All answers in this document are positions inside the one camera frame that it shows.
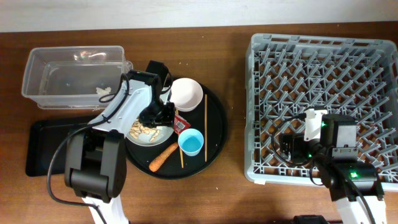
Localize red snack wrapper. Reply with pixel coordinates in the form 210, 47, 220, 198
173, 114, 191, 134

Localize white scrap in bin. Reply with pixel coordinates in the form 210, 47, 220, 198
96, 87, 111, 95

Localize light blue cup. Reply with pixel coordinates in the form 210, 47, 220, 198
178, 128, 205, 157

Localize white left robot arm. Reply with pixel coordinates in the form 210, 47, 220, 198
47, 70, 175, 223

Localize round black tray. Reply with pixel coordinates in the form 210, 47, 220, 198
126, 85, 228, 180

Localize clear plastic bin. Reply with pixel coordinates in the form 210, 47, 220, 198
21, 45, 133, 110

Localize grey plate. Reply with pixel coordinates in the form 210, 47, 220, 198
126, 118, 174, 147

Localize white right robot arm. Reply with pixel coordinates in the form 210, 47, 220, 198
281, 113, 387, 223

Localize black rectangular tray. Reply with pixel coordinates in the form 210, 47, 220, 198
25, 115, 95, 177

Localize grey dishwasher rack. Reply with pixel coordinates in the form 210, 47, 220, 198
244, 34, 397, 192

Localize black base block bottom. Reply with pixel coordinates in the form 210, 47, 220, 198
293, 215, 329, 224

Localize left wooden chopstick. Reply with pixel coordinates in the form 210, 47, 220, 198
175, 109, 184, 168

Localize peanut shells food scraps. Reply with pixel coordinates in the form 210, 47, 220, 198
129, 118, 160, 142

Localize orange carrot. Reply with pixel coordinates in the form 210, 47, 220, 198
149, 142, 178, 172

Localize wooden chopstick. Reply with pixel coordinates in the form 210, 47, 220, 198
204, 95, 208, 162
175, 109, 184, 168

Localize white bowl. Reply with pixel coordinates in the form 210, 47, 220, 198
170, 78, 203, 112

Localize right wooden chopstick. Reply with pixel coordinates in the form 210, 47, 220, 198
204, 95, 208, 162

